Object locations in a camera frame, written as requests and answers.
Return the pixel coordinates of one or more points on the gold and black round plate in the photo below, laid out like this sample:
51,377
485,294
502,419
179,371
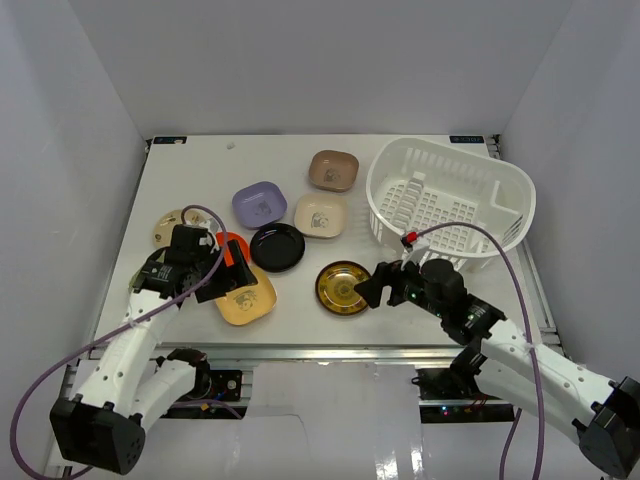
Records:
334,288

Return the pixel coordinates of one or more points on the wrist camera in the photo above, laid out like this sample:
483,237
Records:
416,247
190,240

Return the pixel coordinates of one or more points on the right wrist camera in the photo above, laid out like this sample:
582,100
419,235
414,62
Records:
416,247

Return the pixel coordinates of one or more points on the blue label right corner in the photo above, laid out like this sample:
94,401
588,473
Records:
466,139

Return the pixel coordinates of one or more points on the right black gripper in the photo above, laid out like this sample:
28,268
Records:
384,275

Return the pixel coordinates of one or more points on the yellow square plate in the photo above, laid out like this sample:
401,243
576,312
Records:
250,303

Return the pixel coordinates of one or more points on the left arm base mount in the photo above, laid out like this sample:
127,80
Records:
220,387

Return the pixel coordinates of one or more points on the blue label left corner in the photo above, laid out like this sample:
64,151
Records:
169,140

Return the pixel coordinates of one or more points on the beige round patterned plate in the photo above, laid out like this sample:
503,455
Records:
162,231

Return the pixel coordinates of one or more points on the purple square plate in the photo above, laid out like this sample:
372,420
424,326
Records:
259,204

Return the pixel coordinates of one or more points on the cream square panda plate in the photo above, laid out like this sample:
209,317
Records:
320,215

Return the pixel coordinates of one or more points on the brown square panda plate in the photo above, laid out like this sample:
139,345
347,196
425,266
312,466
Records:
333,170

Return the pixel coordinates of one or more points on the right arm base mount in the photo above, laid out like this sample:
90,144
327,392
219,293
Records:
443,401

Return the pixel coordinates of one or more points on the green plate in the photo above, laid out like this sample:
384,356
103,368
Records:
136,281

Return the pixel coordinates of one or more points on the blue label corner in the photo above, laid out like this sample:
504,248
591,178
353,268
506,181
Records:
169,140
466,139

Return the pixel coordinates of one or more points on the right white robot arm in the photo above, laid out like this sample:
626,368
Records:
598,414

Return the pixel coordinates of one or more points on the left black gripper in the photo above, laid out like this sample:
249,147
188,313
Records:
217,275

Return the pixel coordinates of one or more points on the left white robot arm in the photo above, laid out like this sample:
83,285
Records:
105,424

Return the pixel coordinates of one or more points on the white plastic dish bin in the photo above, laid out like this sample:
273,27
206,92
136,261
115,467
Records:
481,205

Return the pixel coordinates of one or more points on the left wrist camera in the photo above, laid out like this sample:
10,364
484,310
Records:
190,240

